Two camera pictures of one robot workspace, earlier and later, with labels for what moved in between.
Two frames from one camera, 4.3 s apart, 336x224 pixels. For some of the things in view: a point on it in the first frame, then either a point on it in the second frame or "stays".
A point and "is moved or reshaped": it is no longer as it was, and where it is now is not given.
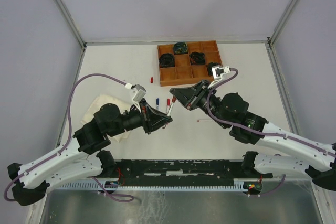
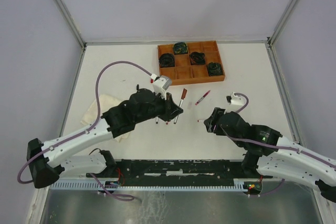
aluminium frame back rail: x=155 y=42 stays
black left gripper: x=147 y=120 to x=172 y=110
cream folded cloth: x=123 y=104 stays
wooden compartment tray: x=187 y=63 stays
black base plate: x=179 y=170 stays
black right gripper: x=190 y=97 to x=209 y=122
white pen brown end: x=169 y=114 is moved or reshaped
